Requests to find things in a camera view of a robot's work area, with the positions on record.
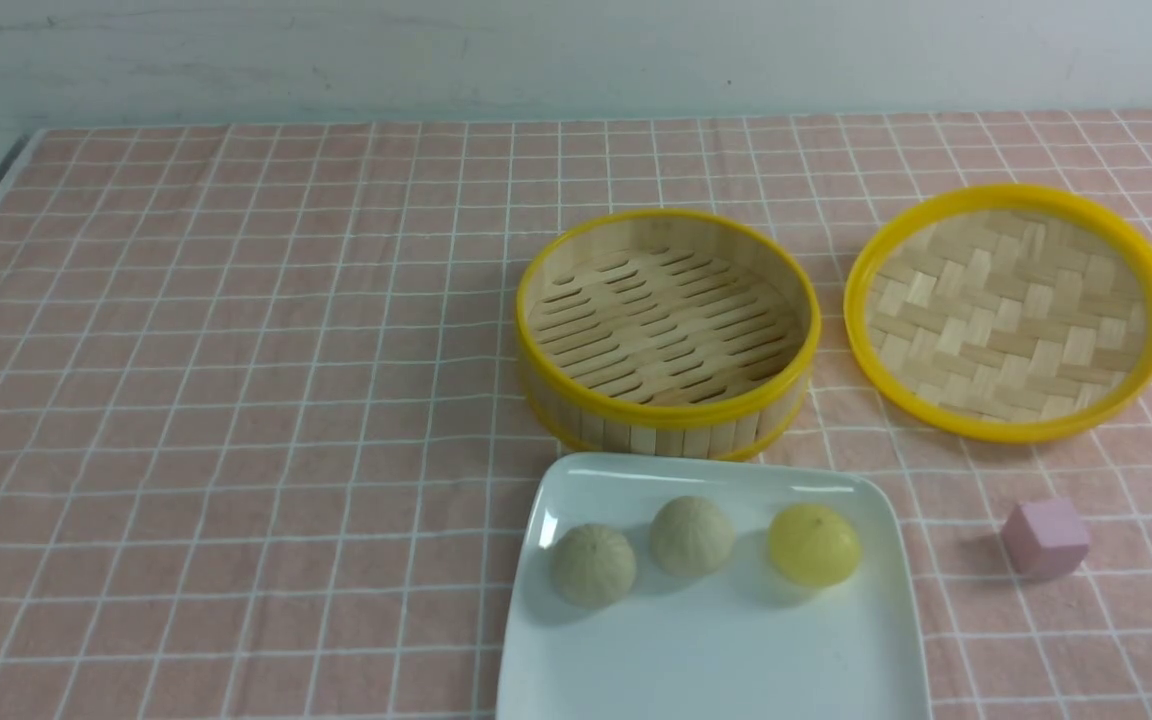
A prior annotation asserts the white square plate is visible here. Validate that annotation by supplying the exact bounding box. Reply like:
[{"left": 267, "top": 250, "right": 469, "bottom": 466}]
[{"left": 495, "top": 454, "right": 934, "bottom": 719}]

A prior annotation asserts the pink checkered tablecloth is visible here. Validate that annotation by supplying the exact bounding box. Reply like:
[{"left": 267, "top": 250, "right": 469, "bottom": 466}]
[{"left": 0, "top": 109, "right": 1152, "bottom": 719}]

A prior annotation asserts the white steamed bun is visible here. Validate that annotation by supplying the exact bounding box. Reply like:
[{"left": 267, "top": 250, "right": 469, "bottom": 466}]
[
  {"left": 550, "top": 523, "right": 637, "bottom": 611},
  {"left": 647, "top": 497, "right": 736, "bottom": 579}
]

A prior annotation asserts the pink cube block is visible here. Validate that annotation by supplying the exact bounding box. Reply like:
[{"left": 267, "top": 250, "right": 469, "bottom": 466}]
[{"left": 1000, "top": 498, "right": 1091, "bottom": 579}]

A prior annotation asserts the yellow-rimmed bamboo steamer basket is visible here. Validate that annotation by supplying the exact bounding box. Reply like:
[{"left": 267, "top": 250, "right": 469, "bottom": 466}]
[{"left": 515, "top": 209, "right": 823, "bottom": 462}]

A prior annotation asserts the yellow-rimmed woven steamer lid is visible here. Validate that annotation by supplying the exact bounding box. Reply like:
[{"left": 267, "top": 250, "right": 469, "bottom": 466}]
[{"left": 844, "top": 184, "right": 1152, "bottom": 445}]

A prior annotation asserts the white steamed bun front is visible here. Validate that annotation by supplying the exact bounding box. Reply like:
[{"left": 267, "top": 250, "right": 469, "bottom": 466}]
[{"left": 550, "top": 523, "right": 637, "bottom": 611}]

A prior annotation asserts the yellow steamed bun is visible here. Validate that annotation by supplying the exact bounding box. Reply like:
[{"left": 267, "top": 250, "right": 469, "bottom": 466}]
[{"left": 767, "top": 503, "right": 864, "bottom": 589}]

